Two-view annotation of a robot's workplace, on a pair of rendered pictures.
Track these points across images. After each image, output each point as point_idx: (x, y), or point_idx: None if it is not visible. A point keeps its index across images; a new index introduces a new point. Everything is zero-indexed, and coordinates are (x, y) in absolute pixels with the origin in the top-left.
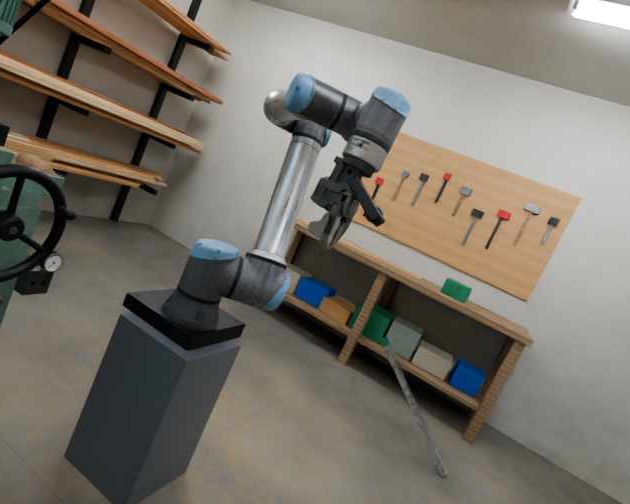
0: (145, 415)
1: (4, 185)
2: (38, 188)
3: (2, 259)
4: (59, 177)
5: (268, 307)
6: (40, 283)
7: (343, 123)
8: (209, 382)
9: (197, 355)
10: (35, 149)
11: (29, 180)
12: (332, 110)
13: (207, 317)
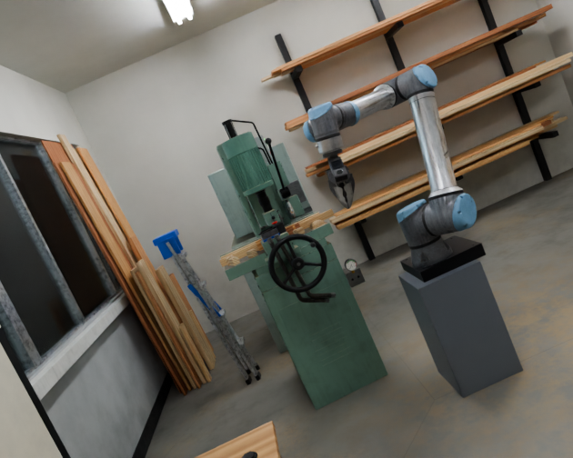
0: (432, 331)
1: (306, 243)
2: (320, 234)
3: (331, 274)
4: (326, 224)
5: (459, 227)
6: (356, 277)
7: None
8: (467, 296)
9: (430, 283)
10: (322, 214)
11: (314, 234)
12: None
13: (429, 254)
